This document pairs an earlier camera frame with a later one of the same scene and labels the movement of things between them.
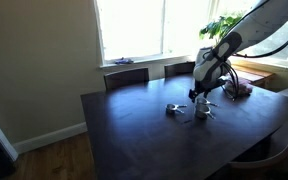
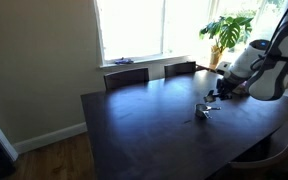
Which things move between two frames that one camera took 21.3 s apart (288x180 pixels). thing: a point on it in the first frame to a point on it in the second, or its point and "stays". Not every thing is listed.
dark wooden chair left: x=126 y=78 stays
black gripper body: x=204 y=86 to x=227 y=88
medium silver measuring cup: x=171 y=108 to x=211 y=97
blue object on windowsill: x=124 y=61 stays
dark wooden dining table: x=156 y=131 stays
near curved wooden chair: x=270 y=151 stays
